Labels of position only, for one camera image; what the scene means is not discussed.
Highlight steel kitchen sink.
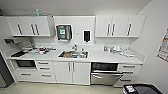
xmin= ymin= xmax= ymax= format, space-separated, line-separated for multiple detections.
xmin=58 ymin=49 xmax=89 ymax=60

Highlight white lower kitchen cabinets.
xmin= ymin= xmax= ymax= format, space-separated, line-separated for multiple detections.
xmin=14 ymin=59 xmax=92 ymax=86

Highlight chrome sink faucet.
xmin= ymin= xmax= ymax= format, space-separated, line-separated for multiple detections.
xmin=71 ymin=44 xmax=78 ymax=53

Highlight dish soap bottle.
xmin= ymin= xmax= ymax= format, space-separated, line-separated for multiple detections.
xmin=103 ymin=44 xmax=108 ymax=52

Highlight stack of white plates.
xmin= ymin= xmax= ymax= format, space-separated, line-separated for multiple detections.
xmin=109 ymin=44 xmax=124 ymax=54

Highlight stainless steel dishwasher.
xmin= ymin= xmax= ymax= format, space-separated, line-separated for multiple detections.
xmin=90 ymin=61 xmax=123 ymax=86

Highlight dish drying rack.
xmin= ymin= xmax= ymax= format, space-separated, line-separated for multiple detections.
xmin=31 ymin=45 xmax=56 ymax=55

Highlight white drawer cabinet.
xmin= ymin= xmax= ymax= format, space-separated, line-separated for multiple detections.
xmin=118 ymin=63 xmax=143 ymax=88

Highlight blue bottle on cabinet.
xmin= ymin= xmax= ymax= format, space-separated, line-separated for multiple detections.
xmin=34 ymin=8 xmax=40 ymax=18

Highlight black microwave oven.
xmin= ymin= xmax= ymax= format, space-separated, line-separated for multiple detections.
xmin=11 ymin=59 xmax=37 ymax=70

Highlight grey bin black lid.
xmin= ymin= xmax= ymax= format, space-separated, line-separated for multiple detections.
xmin=122 ymin=83 xmax=164 ymax=94

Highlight black coffee machine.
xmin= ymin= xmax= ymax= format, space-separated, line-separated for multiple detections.
xmin=3 ymin=37 xmax=19 ymax=46

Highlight black wall soap dispenser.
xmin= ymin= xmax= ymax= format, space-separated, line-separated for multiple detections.
xmin=82 ymin=29 xmax=92 ymax=44

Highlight round wall dispenser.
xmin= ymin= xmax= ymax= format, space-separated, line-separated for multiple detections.
xmin=55 ymin=23 xmax=73 ymax=42

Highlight white wall poster sheets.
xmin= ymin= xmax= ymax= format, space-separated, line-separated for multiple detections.
xmin=157 ymin=28 xmax=168 ymax=63

